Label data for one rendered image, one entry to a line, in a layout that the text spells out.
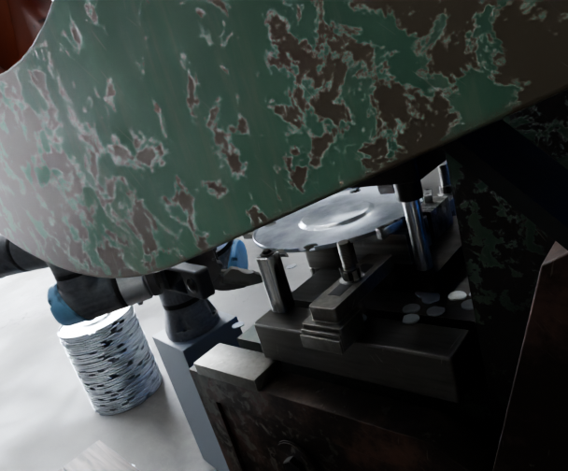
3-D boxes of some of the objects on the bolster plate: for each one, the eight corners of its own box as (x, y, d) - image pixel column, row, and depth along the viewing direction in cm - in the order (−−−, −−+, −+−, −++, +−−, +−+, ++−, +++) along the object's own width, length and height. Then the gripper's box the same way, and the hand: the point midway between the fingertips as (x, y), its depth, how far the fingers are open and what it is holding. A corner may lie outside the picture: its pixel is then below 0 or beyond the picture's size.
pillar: (413, 270, 66) (391, 171, 62) (420, 263, 67) (400, 165, 63) (429, 271, 64) (407, 170, 60) (435, 264, 66) (416, 164, 62)
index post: (270, 312, 73) (251, 254, 70) (283, 302, 75) (265, 245, 72) (284, 314, 71) (265, 254, 68) (297, 304, 73) (278, 245, 70)
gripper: (131, 218, 83) (245, 180, 85) (168, 311, 89) (274, 274, 91) (125, 230, 75) (251, 189, 77) (167, 332, 80) (283, 291, 83)
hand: (264, 239), depth 81 cm, fingers open, 13 cm apart
